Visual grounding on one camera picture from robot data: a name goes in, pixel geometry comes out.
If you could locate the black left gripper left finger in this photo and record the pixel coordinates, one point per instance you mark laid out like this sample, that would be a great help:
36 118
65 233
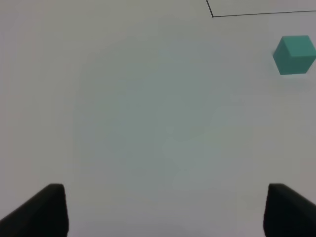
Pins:
43 215

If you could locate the teal cube block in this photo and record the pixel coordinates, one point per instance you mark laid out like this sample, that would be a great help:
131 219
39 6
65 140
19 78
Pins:
294 55

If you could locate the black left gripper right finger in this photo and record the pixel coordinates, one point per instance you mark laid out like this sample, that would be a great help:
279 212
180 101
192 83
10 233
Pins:
288 214

